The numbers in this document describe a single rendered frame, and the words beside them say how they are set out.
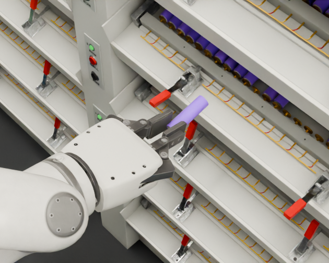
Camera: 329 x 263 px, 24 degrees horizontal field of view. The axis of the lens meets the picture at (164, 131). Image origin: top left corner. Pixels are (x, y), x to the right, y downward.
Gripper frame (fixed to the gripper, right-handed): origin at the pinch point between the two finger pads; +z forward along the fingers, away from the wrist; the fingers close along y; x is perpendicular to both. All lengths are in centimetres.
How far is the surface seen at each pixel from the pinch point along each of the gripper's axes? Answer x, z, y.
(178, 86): -6.3, 13.9, -9.5
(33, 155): -82, 34, -63
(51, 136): -64, 31, -54
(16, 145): -82, 33, -69
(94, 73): -20.5, 17.1, -30.2
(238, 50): 10.1, 9.7, 1.3
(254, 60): 10.4, 9.6, 4.0
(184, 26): -2.7, 21.6, -16.6
